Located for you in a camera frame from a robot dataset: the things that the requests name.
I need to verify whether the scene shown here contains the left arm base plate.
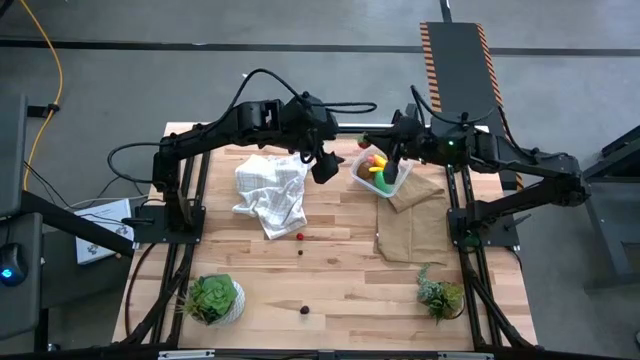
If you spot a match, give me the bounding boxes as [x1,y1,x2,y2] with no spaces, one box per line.
[131,204,207,245]

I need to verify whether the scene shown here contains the green toy fruit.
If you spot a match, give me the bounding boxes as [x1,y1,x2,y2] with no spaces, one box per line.
[373,171,397,196]

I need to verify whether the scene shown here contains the tan folded cloth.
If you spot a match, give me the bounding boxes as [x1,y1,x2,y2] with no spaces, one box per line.
[375,169,450,266]

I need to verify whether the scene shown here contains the white printed booklet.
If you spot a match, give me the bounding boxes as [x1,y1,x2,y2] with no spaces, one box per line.
[73,198,135,266]

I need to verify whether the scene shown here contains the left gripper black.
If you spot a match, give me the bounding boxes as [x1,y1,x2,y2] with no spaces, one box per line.
[281,91,347,186]

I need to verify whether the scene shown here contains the black floor mat striped edges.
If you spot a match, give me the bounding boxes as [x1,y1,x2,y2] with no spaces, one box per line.
[419,20,513,191]

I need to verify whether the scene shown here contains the trailing plant in dark pot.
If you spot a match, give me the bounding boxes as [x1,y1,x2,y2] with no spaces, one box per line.
[415,262,467,327]

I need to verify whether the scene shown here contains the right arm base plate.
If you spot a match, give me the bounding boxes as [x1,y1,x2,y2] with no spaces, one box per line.
[446,206,522,249]

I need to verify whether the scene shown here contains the black metal cart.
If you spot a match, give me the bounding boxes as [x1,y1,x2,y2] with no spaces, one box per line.
[582,123,640,292]

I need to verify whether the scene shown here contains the yellow cable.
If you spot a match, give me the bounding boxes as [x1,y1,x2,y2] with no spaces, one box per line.
[18,0,65,192]

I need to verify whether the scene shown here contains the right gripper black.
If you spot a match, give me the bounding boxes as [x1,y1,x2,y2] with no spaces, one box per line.
[365,105,444,186]

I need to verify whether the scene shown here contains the green succulent in white pot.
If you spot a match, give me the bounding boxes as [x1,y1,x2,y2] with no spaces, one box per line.
[181,271,248,328]

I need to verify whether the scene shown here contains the black computer mouse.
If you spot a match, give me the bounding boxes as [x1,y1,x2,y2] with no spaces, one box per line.
[0,241,29,288]

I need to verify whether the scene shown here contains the white checkered cloth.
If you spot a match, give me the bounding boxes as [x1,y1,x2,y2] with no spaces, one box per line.
[231,152,314,241]

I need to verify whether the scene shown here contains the grey desk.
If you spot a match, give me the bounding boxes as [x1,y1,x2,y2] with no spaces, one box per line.
[0,92,46,344]

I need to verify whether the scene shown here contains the clear plastic tupperware container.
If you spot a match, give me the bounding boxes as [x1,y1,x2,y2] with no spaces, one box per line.
[348,145,416,200]

